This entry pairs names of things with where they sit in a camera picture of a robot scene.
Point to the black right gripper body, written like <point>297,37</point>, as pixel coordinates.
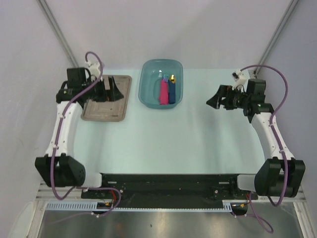
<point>234,98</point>

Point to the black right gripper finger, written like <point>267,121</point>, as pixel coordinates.
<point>213,102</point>
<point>218,94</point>

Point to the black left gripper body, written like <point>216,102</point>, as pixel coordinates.
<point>98,93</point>

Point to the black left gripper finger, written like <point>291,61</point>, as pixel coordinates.
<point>107,85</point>
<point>115,92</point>

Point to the pink paper napkin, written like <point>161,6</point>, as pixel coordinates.
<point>163,94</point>

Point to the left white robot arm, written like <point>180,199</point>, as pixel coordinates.
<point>59,167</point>

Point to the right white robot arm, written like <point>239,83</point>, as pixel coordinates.
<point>281,174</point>

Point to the brown metal tray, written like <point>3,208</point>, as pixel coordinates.
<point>112,111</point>

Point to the teal plastic basin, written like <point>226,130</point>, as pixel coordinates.
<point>151,75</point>

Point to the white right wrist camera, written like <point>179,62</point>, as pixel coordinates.
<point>239,79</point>

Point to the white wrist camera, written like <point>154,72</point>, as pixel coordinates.
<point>239,79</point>
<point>94,69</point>

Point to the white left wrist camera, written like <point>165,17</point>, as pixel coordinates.
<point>94,69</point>

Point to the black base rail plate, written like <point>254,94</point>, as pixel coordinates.
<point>169,191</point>

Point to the left aluminium frame post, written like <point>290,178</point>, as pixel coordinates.
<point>48,14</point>

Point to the aluminium frame post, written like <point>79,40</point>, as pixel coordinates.
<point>48,14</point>
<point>292,6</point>

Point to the aluminium front rail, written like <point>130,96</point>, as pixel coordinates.
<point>46,193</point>

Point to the right aluminium frame post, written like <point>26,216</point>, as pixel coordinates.
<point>292,6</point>

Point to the white slotted cable duct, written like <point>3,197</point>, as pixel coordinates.
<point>72,205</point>

